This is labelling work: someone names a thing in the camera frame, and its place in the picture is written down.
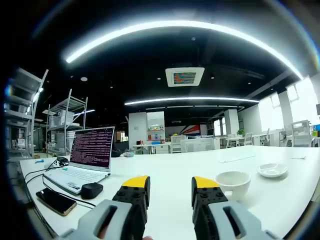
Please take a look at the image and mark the ceiling air conditioner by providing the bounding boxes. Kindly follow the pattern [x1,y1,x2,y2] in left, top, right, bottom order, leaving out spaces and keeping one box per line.
[165,66,205,88]

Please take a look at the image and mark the white coffee cup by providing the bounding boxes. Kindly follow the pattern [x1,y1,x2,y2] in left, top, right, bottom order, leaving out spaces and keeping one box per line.
[214,171,252,202]

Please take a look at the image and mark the white mesh office chair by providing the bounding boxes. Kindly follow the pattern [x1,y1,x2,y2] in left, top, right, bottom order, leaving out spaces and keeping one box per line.
[242,132,254,147]

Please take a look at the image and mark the short ceiling light strip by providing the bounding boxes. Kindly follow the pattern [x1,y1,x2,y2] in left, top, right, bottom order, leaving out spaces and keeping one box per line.
[73,109,96,117]

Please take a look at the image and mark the black cable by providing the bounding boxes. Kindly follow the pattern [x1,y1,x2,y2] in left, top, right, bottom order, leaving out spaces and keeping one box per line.
[23,161,97,238]

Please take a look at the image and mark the red and blue wall poster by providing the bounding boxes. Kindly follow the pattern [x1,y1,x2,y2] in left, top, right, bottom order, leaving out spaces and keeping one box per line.
[179,124,208,137]

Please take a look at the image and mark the white office desk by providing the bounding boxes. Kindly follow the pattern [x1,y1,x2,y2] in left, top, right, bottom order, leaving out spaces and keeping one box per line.
[131,143,172,155]

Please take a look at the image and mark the black computer mouse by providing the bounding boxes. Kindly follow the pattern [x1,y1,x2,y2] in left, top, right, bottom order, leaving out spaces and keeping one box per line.
[80,182,104,200]

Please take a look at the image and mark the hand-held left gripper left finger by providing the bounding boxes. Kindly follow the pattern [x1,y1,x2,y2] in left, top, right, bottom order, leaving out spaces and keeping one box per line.
[59,175,151,240]

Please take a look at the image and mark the white laptop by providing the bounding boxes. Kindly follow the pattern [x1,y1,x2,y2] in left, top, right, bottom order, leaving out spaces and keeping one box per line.
[42,126,116,195]

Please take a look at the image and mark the long curved ceiling light strip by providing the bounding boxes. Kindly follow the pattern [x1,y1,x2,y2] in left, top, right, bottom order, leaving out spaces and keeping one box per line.
[65,20,305,81]

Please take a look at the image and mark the tall grey metal shelf rack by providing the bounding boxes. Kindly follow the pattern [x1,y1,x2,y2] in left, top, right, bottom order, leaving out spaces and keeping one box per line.
[4,66,50,159]

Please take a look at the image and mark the display cabinet with colourful items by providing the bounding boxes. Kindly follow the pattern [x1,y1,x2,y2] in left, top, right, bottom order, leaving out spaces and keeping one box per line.
[146,111,166,146]

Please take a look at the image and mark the white tabletop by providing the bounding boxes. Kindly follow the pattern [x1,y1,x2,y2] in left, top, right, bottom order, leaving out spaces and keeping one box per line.
[19,145,320,240]

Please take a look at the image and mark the white coffee tray saucer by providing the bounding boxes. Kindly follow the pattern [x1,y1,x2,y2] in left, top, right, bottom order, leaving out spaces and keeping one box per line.
[256,163,289,179]

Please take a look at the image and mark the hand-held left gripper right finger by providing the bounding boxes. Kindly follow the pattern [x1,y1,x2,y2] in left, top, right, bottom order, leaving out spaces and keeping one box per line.
[191,176,281,240]

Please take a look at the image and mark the black smartphone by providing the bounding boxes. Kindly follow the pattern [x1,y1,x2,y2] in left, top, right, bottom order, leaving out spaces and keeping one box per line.
[35,187,78,217]

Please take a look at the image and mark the black adapter hub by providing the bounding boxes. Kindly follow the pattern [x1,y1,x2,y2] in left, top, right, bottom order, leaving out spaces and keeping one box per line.
[56,156,71,167]

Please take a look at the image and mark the straight ceiling light strip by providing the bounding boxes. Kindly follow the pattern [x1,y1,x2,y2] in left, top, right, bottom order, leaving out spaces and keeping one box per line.
[124,96,260,106]

